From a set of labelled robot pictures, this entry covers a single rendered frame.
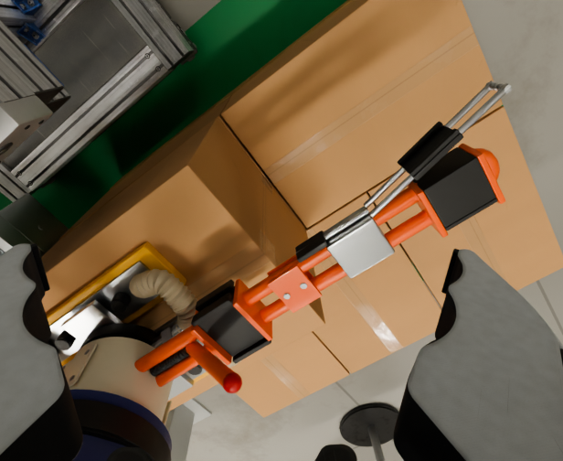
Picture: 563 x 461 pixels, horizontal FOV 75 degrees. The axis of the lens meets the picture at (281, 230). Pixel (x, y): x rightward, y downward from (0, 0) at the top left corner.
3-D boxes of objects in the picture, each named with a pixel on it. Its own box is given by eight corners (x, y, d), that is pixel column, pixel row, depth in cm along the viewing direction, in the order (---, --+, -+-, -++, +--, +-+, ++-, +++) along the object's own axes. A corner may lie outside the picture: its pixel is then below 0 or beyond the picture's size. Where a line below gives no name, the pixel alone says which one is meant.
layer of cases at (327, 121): (263, 344, 181) (263, 418, 146) (110, 189, 142) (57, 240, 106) (497, 213, 152) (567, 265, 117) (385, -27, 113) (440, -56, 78)
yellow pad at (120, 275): (61, 365, 74) (48, 385, 70) (18, 335, 70) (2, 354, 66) (188, 279, 66) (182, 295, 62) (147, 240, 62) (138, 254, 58)
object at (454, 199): (428, 221, 51) (443, 238, 47) (403, 180, 48) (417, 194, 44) (484, 187, 49) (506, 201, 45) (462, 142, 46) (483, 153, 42)
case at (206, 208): (156, 326, 122) (111, 444, 87) (57, 241, 106) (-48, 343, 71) (306, 230, 108) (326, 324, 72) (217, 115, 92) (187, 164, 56)
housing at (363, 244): (345, 263, 54) (351, 281, 50) (320, 230, 51) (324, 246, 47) (387, 238, 52) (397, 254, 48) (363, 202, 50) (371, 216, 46)
